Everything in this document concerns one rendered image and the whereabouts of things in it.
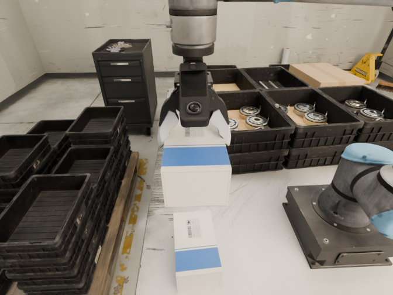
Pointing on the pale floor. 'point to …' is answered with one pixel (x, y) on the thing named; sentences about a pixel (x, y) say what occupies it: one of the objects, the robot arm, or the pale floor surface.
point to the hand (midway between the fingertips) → (194, 148)
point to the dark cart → (128, 80)
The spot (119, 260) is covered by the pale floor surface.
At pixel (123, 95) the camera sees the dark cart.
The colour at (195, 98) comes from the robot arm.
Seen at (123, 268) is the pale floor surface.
